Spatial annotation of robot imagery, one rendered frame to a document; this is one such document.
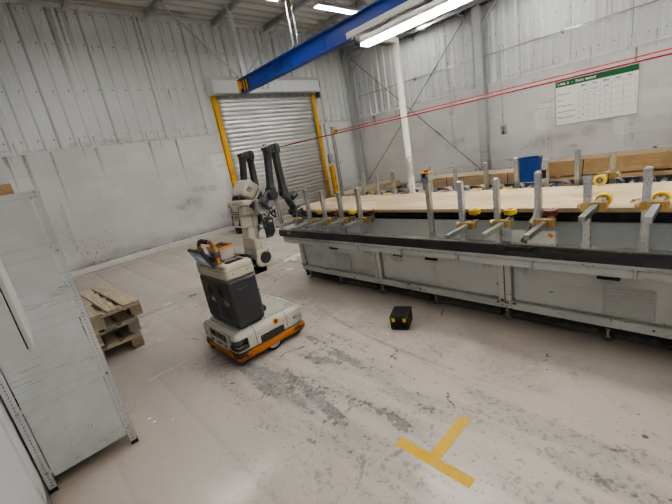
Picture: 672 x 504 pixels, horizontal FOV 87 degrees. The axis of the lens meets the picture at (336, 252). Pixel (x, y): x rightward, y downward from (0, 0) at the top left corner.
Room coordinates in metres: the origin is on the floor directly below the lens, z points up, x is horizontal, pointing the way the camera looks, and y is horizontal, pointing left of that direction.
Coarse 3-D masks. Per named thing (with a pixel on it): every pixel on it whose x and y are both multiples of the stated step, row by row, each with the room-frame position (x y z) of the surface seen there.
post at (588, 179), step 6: (588, 180) 1.89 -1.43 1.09; (588, 186) 1.89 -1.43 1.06; (588, 192) 1.89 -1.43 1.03; (588, 198) 1.89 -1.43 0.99; (588, 222) 1.89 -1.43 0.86; (588, 228) 1.88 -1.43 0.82; (582, 234) 1.91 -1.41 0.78; (588, 234) 1.88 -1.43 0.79; (582, 240) 1.91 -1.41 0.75; (588, 240) 1.88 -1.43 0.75
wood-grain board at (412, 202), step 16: (432, 192) 3.68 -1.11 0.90; (448, 192) 3.50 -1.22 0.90; (464, 192) 3.33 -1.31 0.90; (480, 192) 3.18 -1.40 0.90; (512, 192) 2.91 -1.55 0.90; (528, 192) 2.79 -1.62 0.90; (544, 192) 2.68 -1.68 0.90; (560, 192) 2.58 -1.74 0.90; (576, 192) 2.48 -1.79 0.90; (592, 192) 2.40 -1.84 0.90; (624, 192) 2.24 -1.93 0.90; (640, 192) 2.16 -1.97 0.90; (304, 208) 4.22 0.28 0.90; (320, 208) 3.99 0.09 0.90; (336, 208) 3.77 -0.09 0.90; (352, 208) 3.58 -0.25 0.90; (368, 208) 3.41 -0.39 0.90; (384, 208) 3.25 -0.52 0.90; (400, 208) 3.10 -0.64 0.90; (416, 208) 2.97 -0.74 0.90; (448, 208) 2.73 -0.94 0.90; (480, 208) 2.53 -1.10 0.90; (528, 208) 2.27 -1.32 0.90; (544, 208) 2.20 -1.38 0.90; (560, 208) 2.13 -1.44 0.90; (576, 208) 2.07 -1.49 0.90; (608, 208) 1.95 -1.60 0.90; (624, 208) 1.90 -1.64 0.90
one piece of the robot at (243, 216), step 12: (228, 204) 3.01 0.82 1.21; (240, 204) 2.85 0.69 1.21; (240, 216) 2.87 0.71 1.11; (252, 216) 2.93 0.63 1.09; (252, 228) 2.93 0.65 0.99; (252, 240) 2.90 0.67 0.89; (264, 240) 2.93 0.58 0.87; (252, 252) 2.92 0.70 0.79; (264, 252) 2.91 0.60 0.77; (264, 264) 2.90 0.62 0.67
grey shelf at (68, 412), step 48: (0, 240) 1.70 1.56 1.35; (48, 240) 2.25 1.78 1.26; (48, 288) 1.76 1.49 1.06; (48, 336) 1.71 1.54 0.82; (0, 384) 1.55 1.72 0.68; (48, 384) 1.66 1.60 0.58; (96, 384) 1.78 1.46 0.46; (48, 432) 1.61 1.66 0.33; (96, 432) 1.72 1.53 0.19; (48, 480) 1.55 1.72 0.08
